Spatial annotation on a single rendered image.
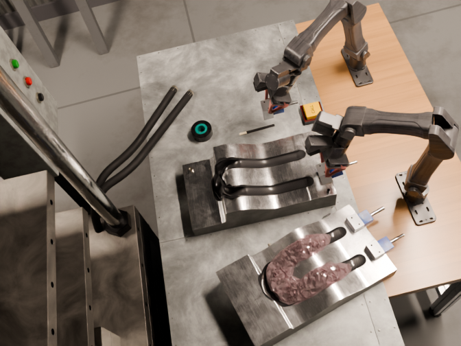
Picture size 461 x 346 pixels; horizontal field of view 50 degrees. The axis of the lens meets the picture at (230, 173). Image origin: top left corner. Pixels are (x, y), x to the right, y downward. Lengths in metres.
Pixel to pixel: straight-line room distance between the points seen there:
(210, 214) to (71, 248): 0.47
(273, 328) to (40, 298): 0.66
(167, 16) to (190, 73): 1.46
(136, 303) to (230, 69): 1.00
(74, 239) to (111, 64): 1.96
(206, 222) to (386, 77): 0.92
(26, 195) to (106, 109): 1.81
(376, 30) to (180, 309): 1.37
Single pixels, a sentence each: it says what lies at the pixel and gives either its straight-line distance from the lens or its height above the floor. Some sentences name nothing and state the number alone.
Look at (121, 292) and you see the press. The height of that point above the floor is 0.78.
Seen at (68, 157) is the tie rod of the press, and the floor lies 1.30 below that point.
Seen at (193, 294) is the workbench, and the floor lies 0.80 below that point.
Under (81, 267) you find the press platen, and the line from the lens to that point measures 1.58.
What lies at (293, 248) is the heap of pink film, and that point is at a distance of 1.58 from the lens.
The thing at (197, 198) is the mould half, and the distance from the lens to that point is 1.76.
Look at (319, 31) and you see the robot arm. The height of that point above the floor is 1.22.
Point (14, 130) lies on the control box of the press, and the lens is 1.50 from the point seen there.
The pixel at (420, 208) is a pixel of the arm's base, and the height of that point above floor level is 0.81.
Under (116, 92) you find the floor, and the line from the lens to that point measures 3.25.
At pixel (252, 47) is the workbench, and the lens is 2.18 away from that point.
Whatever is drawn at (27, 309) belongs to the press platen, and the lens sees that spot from 1.33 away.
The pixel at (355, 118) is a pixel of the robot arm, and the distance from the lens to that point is 1.47.
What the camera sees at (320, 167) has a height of 0.94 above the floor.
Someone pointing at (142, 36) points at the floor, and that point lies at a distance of 3.50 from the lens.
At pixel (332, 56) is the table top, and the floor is 0.80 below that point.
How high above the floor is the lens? 2.42
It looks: 61 degrees down
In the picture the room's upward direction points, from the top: 15 degrees counter-clockwise
